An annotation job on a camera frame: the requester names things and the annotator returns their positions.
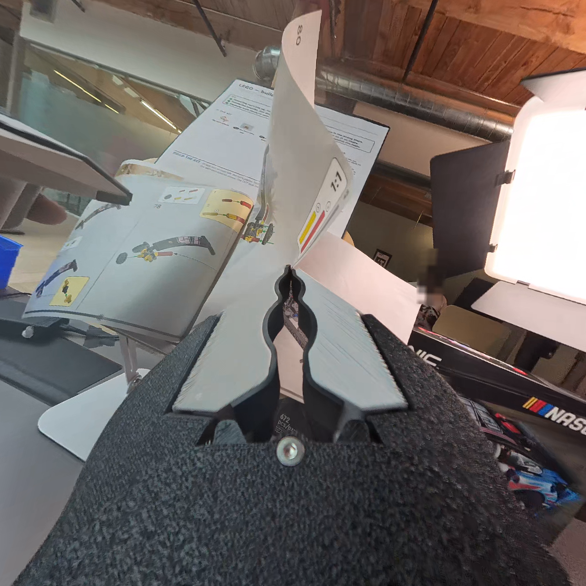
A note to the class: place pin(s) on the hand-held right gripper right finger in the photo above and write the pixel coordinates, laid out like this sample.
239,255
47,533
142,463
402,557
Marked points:
357,366

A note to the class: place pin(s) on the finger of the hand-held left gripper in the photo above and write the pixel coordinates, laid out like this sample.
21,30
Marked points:
55,169
13,120

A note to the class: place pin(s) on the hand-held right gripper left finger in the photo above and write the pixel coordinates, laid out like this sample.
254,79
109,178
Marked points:
219,366

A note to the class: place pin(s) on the toy instruction booklet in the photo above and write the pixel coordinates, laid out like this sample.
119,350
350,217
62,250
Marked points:
137,256

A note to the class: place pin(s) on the grey desk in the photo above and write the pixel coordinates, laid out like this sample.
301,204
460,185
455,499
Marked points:
27,435

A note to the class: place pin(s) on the person's left hand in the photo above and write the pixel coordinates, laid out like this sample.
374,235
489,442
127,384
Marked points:
50,213

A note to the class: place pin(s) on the blue plastic parts bin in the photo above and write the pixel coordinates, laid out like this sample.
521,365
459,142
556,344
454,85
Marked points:
9,261

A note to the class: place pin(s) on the black toy set box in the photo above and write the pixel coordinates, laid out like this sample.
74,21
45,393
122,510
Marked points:
503,380

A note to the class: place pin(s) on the white metal book stand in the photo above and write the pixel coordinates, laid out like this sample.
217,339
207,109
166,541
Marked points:
82,421

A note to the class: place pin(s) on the black power adapter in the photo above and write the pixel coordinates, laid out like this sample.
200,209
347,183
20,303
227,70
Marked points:
45,323

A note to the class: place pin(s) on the printed instruction sheet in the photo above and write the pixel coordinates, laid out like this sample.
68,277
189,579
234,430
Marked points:
361,137

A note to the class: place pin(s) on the studio light with barn doors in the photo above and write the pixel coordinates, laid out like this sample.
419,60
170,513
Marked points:
549,206

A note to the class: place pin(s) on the framed wall sign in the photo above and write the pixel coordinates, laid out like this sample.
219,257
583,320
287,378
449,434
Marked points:
383,260

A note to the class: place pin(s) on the silver ventilation duct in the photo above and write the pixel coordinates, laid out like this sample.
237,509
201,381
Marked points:
412,98

